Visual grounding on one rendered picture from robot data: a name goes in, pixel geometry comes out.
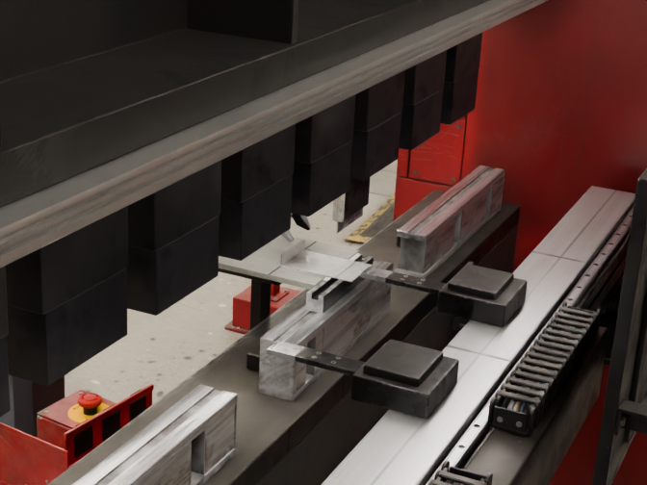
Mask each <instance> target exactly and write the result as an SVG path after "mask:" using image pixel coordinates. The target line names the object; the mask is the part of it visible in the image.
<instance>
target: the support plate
mask: <svg viewBox="0 0 647 485"><path fill-rule="evenodd" d="M293 239H294V240H293V241H292V242H289V241H288V240H286V239H285V238H284V237H282V236H281V235H280V236H279V237H277V238H275V239H274V240H272V241H271V242H269V243H267V244H266V245H264V246H263V247H261V248H260V249H258V250H256V251H255V252H253V253H252V254H250V255H249V256H247V257H246V258H244V259H243V260H242V261H239V260H234V259H230V258H226V257H221V256H219V268H222V269H226V270H230V271H234V272H239V273H242V274H246V275H251V276H255V277H259V278H263V279H268V280H271V281H275V282H280V283H284V284H288V285H292V286H297V287H301V288H304V289H309V290H311V289H312V288H314V287H315V286H316V285H318V284H319V283H320V282H322V281H323V279H325V278H326V276H321V275H318V274H314V273H309V272H305V271H300V270H296V269H292V268H284V267H281V268H279V269H278V270H276V271H275V272H273V273H272V274H269V273H270V272H272V271H273V270H275V269H276V268H278V267H279V266H281V254H282V253H283V252H285V251H286V250H288V249H289V248H291V247H292V246H294V245H295V244H297V243H299V242H300V241H302V240H303V239H301V238H296V237H293ZM313 242H314V241H309V240H306V239H304V248H306V247H307V246H308V245H310V244H311V243H313ZM307 249H311V250H308V251H312V252H317V253H321V254H325V255H330V256H334V257H339V258H343V259H348V260H349V259H350V258H351V257H353V256H354V255H355V254H357V253H359V251H358V250H354V249H349V248H344V247H341V246H336V245H332V244H327V243H322V242H316V243H314V244H313V245H311V246H310V247H308V248H307ZM307 249H306V250H307Z"/></svg>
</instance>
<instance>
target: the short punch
mask: <svg viewBox="0 0 647 485"><path fill-rule="evenodd" d="M369 190H370V177H369V178H368V179H366V180H365V181H364V180H358V179H353V178H350V179H349V191H347V192H346V193H344V194H343V195H341V196H340V197H338V198H337V199H335V200H333V212H332V219H333V220H334V221H337V233H339V232H340V231H342V230H343V229H344V228H346V227H347V226H349V225H350V224H351V223H353V222H354V221H356V220H357V219H359V218H360V217H362V216H363V207H365V206H366V205H368V204H369Z"/></svg>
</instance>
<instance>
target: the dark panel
mask: <svg viewBox="0 0 647 485"><path fill-rule="evenodd" d="M623 399H626V400H629V401H633V402H637V403H641V404H646V405H647V168H646V170H645V171H644V172H643V173H642V175H641V176H640V177H639V178H638V180H637V183H636V193H635V199H634V211H633V217H632V224H631V231H630V236H629V243H628V250H627V256H626V263H625V269H624V275H623V282H622V289H621V291H620V301H619V308H618V315H617V321H616V327H615V334H614V340H613V347H612V353H611V359H610V366H609V373H608V384H607V390H606V393H605V404H604V411H603V416H602V423H601V430H600V436H599V443H598V449H597V455H596V462H595V469H594V474H593V481H592V485H611V484H612V482H613V480H614V478H615V476H616V474H617V472H618V470H619V468H620V466H621V464H622V462H623V459H624V457H625V455H626V453H627V451H628V449H629V447H630V445H631V443H632V440H633V438H634V435H635V433H636V431H632V430H629V429H625V428H621V429H620V431H619V433H618V435H617V436H616V435H614V434H615V428H616V422H617V416H618V408H619V406H620V404H621V402H622V400H623Z"/></svg>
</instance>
